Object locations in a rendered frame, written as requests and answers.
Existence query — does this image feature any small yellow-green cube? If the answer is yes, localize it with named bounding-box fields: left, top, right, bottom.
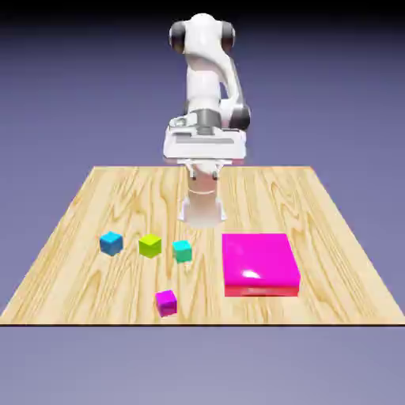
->
left=138, top=233, right=163, bottom=259

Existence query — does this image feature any small magenta cube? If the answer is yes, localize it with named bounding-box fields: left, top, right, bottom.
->
left=154, top=289, right=179, bottom=318

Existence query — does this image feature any large pink box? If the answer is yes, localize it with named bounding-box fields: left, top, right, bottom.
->
left=221, top=233, right=301, bottom=298

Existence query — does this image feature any small blue cube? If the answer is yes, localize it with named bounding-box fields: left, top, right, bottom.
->
left=99, top=230, right=124, bottom=257

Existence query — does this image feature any small teal cube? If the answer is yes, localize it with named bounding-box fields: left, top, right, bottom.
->
left=172, top=239, right=193, bottom=264

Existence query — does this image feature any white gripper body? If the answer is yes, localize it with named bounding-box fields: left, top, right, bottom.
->
left=162, top=125, right=248, bottom=166

